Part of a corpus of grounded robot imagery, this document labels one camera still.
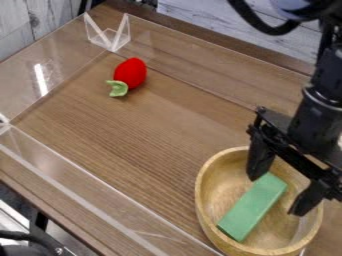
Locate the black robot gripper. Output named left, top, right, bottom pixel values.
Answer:
left=246, top=87, right=342, bottom=216

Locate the green rectangular block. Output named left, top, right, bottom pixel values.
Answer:
left=216, top=173, right=287, bottom=242

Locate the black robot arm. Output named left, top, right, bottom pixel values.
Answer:
left=247, top=0, right=342, bottom=216

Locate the red plush strawberry toy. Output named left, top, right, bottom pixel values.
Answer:
left=105, top=58, right=147, bottom=97

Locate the black table leg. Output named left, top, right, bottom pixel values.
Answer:
left=29, top=211, right=48, bottom=242

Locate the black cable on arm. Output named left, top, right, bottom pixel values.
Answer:
left=227, top=0, right=308, bottom=36

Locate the clear acrylic corner bracket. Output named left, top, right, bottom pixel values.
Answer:
left=83, top=13, right=131, bottom=53

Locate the clear acrylic tray wall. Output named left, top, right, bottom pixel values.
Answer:
left=0, top=11, right=342, bottom=256

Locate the black cable under table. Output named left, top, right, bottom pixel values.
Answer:
left=0, top=229, right=59, bottom=256

